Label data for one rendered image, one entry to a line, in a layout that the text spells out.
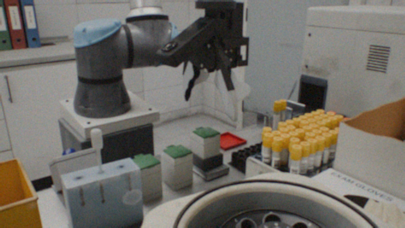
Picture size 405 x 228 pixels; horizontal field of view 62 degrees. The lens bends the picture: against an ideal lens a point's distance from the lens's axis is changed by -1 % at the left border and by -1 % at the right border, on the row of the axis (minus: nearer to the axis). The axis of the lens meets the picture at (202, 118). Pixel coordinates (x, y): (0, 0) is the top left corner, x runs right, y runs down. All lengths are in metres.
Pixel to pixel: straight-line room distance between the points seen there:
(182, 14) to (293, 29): 1.15
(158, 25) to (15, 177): 0.51
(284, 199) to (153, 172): 0.24
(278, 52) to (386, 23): 1.87
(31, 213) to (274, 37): 2.38
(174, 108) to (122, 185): 2.91
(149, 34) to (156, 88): 2.35
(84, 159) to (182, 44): 0.25
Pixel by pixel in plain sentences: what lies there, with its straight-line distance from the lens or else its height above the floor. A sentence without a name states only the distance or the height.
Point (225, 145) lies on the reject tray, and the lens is 0.78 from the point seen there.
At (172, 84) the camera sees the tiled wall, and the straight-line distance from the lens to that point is 3.30.
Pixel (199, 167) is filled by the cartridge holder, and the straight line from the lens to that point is 0.66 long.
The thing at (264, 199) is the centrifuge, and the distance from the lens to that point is 0.42.
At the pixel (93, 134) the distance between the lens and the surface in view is 0.46.
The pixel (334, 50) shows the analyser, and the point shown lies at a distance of 0.89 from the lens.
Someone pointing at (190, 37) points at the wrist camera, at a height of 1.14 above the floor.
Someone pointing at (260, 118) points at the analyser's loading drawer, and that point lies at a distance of 0.83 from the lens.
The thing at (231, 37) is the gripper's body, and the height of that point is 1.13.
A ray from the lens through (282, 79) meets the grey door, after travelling 2.65.
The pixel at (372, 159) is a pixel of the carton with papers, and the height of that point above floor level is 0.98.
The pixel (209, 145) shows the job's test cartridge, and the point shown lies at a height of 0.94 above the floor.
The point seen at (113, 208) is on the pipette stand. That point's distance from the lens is 0.50.
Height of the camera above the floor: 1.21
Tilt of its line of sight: 20 degrees down
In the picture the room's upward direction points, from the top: straight up
